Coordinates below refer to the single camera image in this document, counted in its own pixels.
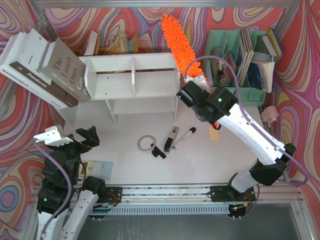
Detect orange microfiber duster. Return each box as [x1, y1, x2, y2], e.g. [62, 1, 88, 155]
[159, 13, 222, 131]

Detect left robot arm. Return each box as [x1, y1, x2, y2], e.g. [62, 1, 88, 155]
[33, 125, 106, 240]

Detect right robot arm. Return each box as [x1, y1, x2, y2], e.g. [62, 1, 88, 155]
[176, 81, 296, 202]

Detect white wooden bookshelf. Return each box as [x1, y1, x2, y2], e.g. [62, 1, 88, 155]
[80, 52, 180, 124]

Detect white marker black cap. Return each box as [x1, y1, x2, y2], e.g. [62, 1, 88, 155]
[172, 127, 196, 150]

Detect yellow sticky note pad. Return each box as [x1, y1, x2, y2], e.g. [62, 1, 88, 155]
[208, 126, 220, 141]

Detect black white stapler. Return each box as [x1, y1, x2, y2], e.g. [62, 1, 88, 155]
[163, 126, 179, 155]

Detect mint green desk organizer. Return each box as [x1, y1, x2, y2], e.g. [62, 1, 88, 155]
[201, 29, 267, 107]

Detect brown book Fredonia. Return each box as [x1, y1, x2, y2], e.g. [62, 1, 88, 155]
[9, 61, 78, 107]

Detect black T-shaped plastic part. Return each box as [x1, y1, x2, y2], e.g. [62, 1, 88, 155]
[151, 146, 167, 159]

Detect white paperback book stack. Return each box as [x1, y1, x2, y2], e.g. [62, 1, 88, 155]
[251, 59, 275, 93]

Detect grey book The Lonely Ones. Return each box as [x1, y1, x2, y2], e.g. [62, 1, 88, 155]
[39, 38, 91, 103]

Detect pink piggy figurine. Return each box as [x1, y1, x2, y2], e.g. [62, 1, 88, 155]
[260, 105, 279, 128]

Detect wooden rack with books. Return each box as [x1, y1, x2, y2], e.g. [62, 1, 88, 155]
[79, 31, 139, 56]

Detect white book Mademoiselle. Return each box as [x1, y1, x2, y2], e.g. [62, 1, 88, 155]
[0, 29, 68, 110]

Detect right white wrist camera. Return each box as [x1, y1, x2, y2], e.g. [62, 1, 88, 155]
[185, 75, 211, 93]

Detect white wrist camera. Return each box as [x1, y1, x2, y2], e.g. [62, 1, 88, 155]
[185, 75, 211, 93]
[33, 125, 73, 147]

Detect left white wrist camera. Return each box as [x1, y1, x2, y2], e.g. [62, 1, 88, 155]
[33, 125, 73, 147]

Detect clear tape ring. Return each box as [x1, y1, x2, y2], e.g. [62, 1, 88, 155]
[137, 134, 157, 152]

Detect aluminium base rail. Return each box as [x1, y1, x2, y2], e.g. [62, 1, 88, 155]
[29, 184, 305, 218]

